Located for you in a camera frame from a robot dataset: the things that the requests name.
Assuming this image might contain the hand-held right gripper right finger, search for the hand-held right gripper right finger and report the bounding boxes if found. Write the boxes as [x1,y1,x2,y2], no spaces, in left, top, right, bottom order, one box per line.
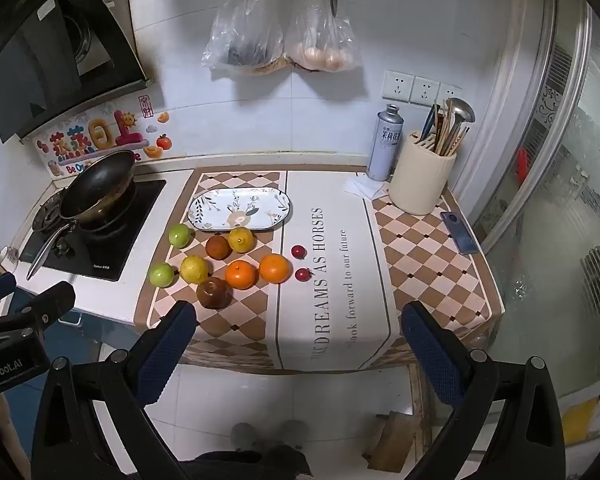
[401,301,566,480]

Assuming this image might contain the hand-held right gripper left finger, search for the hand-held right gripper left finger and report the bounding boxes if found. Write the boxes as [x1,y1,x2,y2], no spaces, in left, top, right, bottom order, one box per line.
[31,300,198,480]

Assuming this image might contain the green apple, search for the green apple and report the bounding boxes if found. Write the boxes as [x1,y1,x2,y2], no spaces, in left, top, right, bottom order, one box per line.
[148,263,174,289]
[168,223,195,248]

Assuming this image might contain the dark red apple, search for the dark red apple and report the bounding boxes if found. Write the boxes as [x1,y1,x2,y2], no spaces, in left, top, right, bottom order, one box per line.
[196,276,233,309]

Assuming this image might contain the yellow citrus fruit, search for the yellow citrus fruit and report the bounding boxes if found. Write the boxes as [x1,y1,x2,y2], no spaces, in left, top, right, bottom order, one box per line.
[228,226,256,253]
[180,256,210,285]

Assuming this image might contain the orange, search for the orange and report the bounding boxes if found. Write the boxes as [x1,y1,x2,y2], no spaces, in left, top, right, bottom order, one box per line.
[258,254,292,284]
[225,260,258,291]

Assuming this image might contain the small brown round fruit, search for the small brown round fruit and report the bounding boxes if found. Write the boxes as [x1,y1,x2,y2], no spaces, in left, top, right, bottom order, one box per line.
[205,235,231,261]

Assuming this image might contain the floral oval ceramic plate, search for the floral oval ceramic plate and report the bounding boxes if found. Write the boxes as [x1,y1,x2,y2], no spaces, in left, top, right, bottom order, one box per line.
[187,187,292,232]

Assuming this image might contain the wooden block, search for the wooden block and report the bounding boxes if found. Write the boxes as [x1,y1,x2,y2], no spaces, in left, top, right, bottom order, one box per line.
[367,410,421,473]

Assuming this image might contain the black gas stove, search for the black gas stove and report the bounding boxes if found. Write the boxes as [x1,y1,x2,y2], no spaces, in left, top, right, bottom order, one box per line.
[19,179,167,282]

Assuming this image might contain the checkered printed table mat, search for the checkered printed table mat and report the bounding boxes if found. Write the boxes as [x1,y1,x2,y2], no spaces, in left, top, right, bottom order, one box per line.
[134,169,505,373]

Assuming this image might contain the blue smartphone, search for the blue smartphone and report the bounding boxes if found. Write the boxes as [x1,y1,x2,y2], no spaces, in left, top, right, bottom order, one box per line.
[440,211,480,256]

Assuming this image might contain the black frying pan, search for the black frying pan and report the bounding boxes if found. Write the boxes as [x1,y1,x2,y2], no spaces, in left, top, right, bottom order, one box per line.
[26,150,137,281]

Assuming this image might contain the cream ribbed utensil holder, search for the cream ribbed utensil holder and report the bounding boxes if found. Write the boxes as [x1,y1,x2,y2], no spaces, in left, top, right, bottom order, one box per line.
[389,131,458,216]

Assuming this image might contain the yellow bag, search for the yellow bag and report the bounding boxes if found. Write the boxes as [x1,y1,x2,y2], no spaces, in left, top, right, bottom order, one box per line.
[562,395,600,446]

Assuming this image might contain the white folded tissue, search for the white folded tissue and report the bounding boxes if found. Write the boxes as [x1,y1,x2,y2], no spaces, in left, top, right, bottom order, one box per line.
[343,174,391,200]

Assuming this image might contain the frosted glass sliding door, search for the frosted glass sliding door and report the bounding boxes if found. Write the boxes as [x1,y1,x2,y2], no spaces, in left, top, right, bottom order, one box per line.
[470,0,600,411]

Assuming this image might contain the grey spray can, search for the grey spray can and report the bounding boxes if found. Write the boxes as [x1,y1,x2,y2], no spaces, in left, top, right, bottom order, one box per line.
[366,104,405,182]

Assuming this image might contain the bundle of chopsticks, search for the bundle of chopsticks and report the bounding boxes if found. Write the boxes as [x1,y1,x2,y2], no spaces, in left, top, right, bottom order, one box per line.
[432,100,470,157]

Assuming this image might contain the black range hood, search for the black range hood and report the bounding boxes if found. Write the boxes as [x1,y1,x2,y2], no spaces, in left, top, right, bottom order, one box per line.
[0,0,148,143]

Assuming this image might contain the metal ladle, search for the metal ladle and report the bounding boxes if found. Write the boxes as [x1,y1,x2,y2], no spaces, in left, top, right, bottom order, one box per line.
[447,97,476,156]

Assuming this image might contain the clear plastic bag dark contents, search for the clear plastic bag dark contents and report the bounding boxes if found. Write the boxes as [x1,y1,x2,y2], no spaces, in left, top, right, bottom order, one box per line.
[201,0,286,75]

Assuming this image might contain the clear plastic bag of eggs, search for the clear plastic bag of eggs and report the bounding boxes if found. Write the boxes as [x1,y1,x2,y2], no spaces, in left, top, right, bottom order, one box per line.
[284,0,363,73]

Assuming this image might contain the colourful wall sticker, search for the colourful wall sticker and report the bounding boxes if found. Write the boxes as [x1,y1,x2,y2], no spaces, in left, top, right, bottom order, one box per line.
[35,95,173,177]

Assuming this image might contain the dark utensil handle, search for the dark utensil handle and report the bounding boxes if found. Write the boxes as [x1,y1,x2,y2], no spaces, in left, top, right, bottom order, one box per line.
[419,104,441,147]

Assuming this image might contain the white wall socket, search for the white wall socket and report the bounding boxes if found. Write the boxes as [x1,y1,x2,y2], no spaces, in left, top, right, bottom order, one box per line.
[383,70,415,103]
[410,76,441,107]
[437,81,463,106]

